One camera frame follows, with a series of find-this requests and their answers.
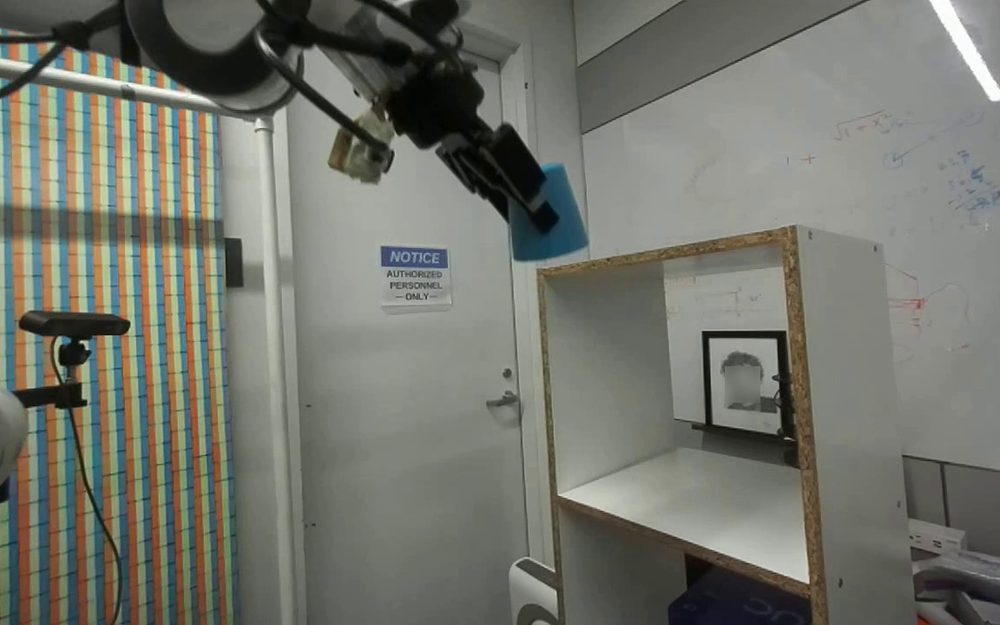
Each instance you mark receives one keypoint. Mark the colourful striped curtain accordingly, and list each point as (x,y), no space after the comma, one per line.
(119,404)

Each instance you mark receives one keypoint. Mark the blue cup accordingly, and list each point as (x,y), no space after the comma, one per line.
(555,226)

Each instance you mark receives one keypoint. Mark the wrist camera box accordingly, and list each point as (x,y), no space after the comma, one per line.
(364,146)

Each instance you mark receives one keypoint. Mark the black camera on stand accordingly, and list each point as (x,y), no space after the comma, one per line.
(72,324)

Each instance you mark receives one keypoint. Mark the white open shelf cabinet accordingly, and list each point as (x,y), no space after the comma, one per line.
(859,464)

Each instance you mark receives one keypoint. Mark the white plastic device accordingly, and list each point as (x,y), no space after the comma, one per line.
(974,575)

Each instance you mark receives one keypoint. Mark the small black wall box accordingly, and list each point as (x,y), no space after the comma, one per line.
(234,262)

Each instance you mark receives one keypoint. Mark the black framed portrait picture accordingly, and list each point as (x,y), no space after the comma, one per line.
(745,385)

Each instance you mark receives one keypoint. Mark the metal horizontal rail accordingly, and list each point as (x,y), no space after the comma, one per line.
(85,80)

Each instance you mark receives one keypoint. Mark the large wall whiteboard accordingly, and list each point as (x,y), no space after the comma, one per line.
(869,176)

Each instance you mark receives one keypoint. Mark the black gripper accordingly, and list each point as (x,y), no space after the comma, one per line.
(437,108)

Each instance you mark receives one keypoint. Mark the blue white notice sign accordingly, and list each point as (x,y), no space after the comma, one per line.
(414,277)

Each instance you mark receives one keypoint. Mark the white door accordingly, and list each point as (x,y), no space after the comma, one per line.
(408,464)

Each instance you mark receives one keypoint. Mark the white round air purifier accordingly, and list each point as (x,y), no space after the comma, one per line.
(533,594)

